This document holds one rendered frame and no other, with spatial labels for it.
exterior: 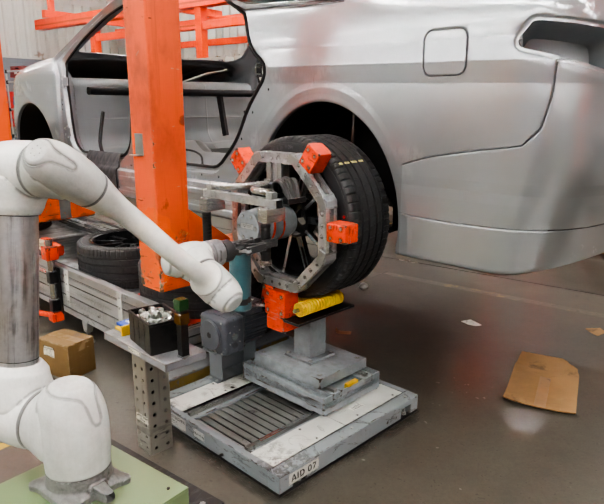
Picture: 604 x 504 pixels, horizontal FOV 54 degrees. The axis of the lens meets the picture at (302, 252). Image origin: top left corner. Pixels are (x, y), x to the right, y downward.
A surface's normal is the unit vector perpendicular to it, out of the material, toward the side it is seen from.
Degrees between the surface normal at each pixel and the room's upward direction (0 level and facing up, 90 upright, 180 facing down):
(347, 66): 90
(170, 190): 90
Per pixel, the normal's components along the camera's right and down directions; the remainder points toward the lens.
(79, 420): 0.52, -0.07
